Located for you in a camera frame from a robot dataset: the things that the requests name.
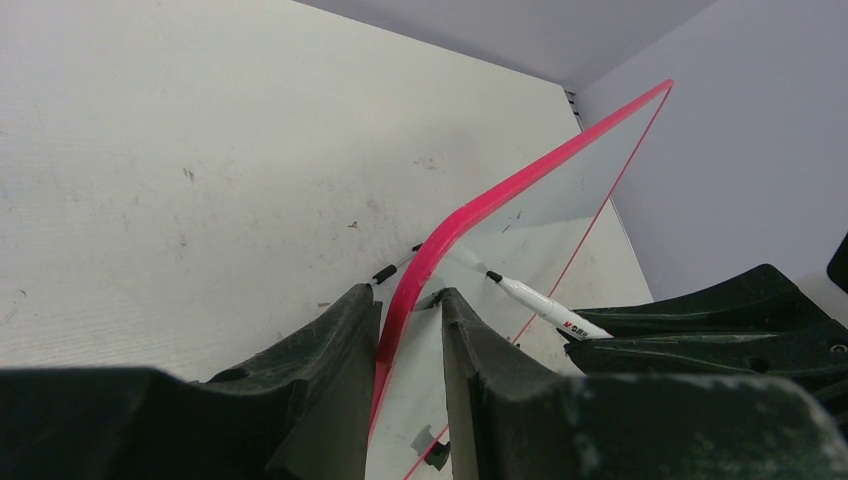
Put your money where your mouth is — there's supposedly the white whiteboard marker black cap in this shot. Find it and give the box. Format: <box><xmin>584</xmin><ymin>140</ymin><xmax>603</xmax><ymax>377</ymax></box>
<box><xmin>486</xmin><ymin>270</ymin><xmax>613</xmax><ymax>341</ymax></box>

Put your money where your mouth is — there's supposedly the pink framed whiteboard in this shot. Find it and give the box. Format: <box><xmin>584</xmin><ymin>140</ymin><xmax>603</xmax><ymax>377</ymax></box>
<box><xmin>366</xmin><ymin>80</ymin><xmax>674</xmax><ymax>479</ymax></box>

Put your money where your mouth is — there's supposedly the aluminium rail right side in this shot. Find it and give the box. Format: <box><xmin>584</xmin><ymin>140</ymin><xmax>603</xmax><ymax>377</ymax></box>
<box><xmin>564</xmin><ymin>89</ymin><xmax>584</xmax><ymax>132</ymax></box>

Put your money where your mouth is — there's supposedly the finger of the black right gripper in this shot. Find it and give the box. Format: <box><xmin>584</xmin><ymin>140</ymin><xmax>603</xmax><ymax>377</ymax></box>
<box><xmin>564</xmin><ymin>321</ymin><xmax>847</xmax><ymax>424</ymax></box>
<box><xmin>575</xmin><ymin>264</ymin><xmax>838</xmax><ymax>337</ymax></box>

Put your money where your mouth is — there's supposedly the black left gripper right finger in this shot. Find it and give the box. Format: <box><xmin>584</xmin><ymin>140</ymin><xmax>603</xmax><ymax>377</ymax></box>
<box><xmin>440</xmin><ymin>288</ymin><xmax>847</xmax><ymax>479</ymax></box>

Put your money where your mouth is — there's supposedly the black whiteboard stand foot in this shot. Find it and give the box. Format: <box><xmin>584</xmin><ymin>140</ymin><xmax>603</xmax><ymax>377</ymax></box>
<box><xmin>369</xmin><ymin>243</ymin><xmax>422</xmax><ymax>285</ymax></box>

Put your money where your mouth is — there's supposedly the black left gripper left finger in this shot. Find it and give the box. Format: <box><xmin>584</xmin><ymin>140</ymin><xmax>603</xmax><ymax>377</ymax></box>
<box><xmin>1</xmin><ymin>284</ymin><xmax>381</xmax><ymax>479</ymax></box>

